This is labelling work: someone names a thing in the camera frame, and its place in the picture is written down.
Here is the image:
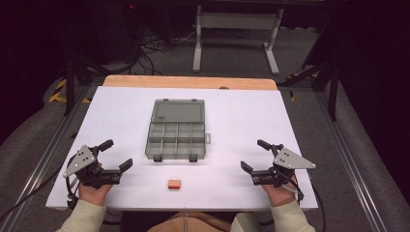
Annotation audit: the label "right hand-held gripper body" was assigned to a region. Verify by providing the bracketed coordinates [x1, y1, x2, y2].
[250, 143, 317, 189]

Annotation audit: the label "wooden table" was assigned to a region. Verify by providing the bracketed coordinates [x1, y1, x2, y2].
[102, 74, 278, 91]

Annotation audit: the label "grey plastic compartment box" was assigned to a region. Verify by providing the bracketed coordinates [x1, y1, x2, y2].
[144, 98, 212, 163]

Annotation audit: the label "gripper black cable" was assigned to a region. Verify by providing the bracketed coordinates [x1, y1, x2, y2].
[291, 175, 327, 232]
[0, 159, 81, 223]

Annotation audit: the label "white metal stand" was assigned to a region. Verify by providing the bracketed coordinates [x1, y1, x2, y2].
[191, 4, 285, 76]

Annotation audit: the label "person's right hand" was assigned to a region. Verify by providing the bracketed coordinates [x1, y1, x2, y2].
[260, 175, 299, 208]

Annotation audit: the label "person's brown clothing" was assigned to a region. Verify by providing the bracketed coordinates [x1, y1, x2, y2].
[146, 211, 259, 232]

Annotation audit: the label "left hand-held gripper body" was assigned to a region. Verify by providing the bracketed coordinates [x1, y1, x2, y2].
[63, 145, 123, 189]

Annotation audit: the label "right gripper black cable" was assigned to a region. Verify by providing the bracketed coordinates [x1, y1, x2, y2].
[291, 175, 327, 232]

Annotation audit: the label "black tripod stand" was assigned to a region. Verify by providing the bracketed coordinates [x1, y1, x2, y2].
[63, 52, 112, 117]
[277, 56, 341, 122]

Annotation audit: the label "aluminium floor rail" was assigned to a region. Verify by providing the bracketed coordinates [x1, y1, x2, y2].
[313, 91, 395, 232]
[0, 85, 98, 232]

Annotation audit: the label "black floor cables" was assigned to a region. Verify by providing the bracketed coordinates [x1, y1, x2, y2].
[134, 27, 198, 76]

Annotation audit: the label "yellow black floor tape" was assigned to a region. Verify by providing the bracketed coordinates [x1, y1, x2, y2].
[47, 78, 93, 104]

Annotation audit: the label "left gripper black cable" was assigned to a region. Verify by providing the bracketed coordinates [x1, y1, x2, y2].
[0, 159, 81, 223]

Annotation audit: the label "person's left hand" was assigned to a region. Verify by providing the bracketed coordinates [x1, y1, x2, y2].
[77, 183, 113, 207]

